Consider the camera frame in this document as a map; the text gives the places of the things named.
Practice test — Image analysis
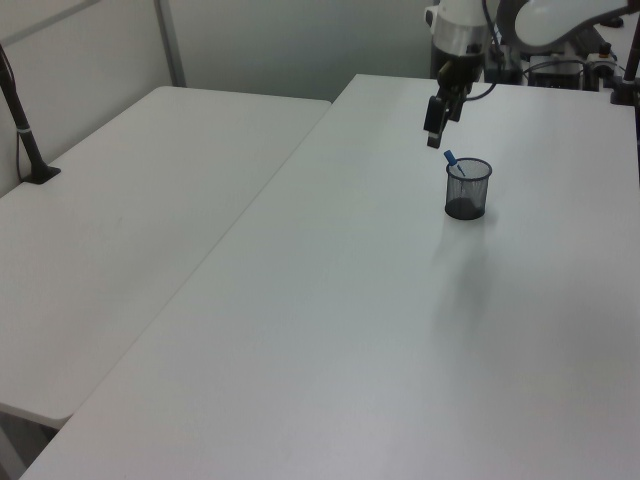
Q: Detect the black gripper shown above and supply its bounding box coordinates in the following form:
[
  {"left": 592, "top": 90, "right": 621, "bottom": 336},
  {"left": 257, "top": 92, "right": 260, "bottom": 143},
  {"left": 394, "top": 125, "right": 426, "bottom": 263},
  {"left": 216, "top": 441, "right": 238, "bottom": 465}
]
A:
[{"left": 423, "top": 49, "right": 485, "bottom": 150}]

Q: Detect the white marker with blue cap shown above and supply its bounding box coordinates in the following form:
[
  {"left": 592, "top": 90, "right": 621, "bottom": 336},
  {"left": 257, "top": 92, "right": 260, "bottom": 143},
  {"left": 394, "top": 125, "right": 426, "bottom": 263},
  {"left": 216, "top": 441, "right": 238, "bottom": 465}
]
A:
[{"left": 442, "top": 149, "right": 467, "bottom": 178}]

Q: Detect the black mesh pen cup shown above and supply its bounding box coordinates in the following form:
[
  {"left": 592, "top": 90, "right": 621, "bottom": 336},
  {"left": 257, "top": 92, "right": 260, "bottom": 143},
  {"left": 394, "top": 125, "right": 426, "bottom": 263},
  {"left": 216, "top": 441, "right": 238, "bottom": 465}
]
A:
[{"left": 444, "top": 157, "right": 494, "bottom": 221}]

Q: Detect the black control box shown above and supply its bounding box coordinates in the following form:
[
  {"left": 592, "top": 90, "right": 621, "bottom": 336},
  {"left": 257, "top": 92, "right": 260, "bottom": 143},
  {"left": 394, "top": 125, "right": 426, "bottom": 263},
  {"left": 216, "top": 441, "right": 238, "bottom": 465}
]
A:
[{"left": 522, "top": 53, "right": 587, "bottom": 92}]

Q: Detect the white device with black knob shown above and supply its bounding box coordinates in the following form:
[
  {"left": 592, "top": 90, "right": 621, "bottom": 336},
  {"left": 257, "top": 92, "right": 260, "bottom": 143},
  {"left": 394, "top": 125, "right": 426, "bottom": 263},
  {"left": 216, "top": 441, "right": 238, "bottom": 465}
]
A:
[{"left": 583, "top": 42, "right": 623, "bottom": 92}]

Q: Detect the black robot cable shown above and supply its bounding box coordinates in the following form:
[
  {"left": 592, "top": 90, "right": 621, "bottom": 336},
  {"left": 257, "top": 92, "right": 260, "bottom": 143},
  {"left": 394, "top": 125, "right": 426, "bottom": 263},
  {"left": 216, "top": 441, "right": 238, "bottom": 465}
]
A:
[{"left": 462, "top": 0, "right": 502, "bottom": 104}]

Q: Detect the black camera stand white band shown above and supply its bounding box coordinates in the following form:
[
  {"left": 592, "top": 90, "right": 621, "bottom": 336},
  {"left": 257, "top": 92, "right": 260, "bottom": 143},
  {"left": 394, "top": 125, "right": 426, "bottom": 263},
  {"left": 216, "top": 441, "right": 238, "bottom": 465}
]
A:
[{"left": 0, "top": 42, "right": 62, "bottom": 185}]

